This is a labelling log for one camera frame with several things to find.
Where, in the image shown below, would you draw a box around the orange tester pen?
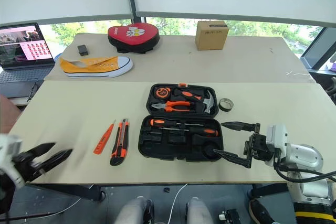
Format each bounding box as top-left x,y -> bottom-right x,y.
93,119 -> 117,155

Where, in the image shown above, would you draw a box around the claw hammer orange black handle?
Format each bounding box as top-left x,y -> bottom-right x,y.
173,89 -> 217,116

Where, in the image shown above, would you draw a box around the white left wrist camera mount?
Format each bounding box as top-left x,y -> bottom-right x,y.
0,134 -> 26,189

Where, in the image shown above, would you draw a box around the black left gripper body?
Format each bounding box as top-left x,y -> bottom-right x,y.
10,152 -> 46,183

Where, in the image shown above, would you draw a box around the orange black utility knife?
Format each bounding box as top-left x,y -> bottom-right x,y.
110,118 -> 130,166

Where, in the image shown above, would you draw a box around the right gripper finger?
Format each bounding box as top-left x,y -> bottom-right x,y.
221,121 -> 257,133
213,148 -> 253,169

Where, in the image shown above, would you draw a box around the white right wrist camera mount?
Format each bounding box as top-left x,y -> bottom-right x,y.
265,123 -> 289,154

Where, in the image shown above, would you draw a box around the orange handled pliers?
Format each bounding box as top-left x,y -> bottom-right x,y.
151,100 -> 195,113

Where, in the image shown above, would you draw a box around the orange black tape measure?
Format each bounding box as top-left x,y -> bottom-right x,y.
154,87 -> 172,100

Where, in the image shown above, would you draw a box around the black tape roll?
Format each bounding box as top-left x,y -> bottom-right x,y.
218,98 -> 235,112

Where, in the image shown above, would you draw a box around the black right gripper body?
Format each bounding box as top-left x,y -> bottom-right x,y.
243,123 -> 275,162

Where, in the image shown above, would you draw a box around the black plastic tool case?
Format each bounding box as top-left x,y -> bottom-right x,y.
138,83 -> 224,163

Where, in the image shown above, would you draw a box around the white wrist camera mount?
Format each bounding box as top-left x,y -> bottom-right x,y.
265,123 -> 289,154
0,134 -> 26,189

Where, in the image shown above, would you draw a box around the brown cardboard box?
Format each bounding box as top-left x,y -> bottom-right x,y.
194,20 -> 228,51

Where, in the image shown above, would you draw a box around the red heart-shaped pad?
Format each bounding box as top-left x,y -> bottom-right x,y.
107,23 -> 161,54

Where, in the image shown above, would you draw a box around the black office chair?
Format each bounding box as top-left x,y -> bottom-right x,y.
308,70 -> 336,102

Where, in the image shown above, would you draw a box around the grey window side panel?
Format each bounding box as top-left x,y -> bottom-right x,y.
300,26 -> 336,70

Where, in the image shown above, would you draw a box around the black shoe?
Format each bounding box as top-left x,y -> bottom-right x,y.
248,199 -> 277,224

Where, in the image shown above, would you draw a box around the black table leg beam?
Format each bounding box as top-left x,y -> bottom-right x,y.
248,182 -> 289,198
26,183 -> 106,202

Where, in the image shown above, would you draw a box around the white floor cable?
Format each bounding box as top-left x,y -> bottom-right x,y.
25,184 -> 94,219
167,183 -> 189,224

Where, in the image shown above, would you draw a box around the screwdriver with orange black handle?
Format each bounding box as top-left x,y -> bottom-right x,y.
149,118 -> 205,128

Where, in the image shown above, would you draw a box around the black device with white button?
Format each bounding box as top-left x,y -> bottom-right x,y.
218,208 -> 246,224

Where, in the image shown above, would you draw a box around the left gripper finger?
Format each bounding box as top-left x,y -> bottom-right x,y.
27,149 -> 74,180
17,142 -> 57,164

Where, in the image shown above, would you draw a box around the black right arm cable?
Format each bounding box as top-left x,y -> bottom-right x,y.
272,147 -> 336,183

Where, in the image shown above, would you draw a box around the grey laptop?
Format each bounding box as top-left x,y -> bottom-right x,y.
0,22 -> 56,99

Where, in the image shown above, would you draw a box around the yellow canvas sneaker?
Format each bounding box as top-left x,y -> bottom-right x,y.
58,56 -> 133,79

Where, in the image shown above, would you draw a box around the reddish brown chair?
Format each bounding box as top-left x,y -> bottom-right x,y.
0,94 -> 23,134

